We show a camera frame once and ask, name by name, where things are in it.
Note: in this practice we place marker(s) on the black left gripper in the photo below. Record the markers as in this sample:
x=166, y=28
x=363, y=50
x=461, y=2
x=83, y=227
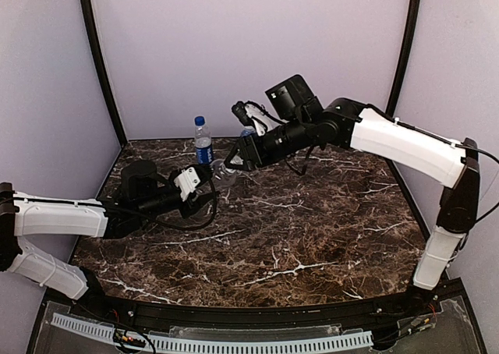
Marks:
x=191, y=204

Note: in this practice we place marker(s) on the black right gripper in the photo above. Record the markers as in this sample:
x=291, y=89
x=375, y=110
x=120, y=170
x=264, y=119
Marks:
x=252, y=154

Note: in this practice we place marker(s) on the clear bottle white cap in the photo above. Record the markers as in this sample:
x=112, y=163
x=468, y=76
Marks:
x=221, y=177

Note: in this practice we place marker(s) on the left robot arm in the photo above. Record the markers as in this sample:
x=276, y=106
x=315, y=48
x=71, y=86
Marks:
x=143, y=195

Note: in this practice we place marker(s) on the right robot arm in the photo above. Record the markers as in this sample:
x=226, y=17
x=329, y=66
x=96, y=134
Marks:
x=304, y=123

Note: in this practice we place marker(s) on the short bottle blue label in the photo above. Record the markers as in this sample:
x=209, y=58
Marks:
x=247, y=130

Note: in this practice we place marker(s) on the tall bottle blue cap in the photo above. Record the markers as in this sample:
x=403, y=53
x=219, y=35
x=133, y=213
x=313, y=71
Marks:
x=203, y=142

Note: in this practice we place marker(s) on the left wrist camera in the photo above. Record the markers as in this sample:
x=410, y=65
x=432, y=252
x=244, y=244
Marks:
x=193, y=179

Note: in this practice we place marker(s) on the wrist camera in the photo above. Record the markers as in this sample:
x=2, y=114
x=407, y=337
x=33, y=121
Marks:
x=193, y=179
x=253, y=114

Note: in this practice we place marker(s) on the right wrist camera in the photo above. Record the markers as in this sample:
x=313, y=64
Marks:
x=253, y=114

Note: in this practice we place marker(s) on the white slotted cable duct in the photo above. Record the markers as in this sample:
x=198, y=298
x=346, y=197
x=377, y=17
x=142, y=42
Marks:
x=320, y=339

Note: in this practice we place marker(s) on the black front table rail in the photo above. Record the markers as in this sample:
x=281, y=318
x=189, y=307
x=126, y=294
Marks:
x=372, y=313

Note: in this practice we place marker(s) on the left black frame post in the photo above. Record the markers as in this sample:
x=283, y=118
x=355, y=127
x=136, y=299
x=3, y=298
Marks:
x=101, y=71

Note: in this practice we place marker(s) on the black frame post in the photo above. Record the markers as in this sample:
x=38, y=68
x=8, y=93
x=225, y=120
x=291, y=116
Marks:
x=404, y=55
x=101, y=71

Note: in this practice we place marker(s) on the right black frame post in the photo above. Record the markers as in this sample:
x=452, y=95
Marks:
x=404, y=55

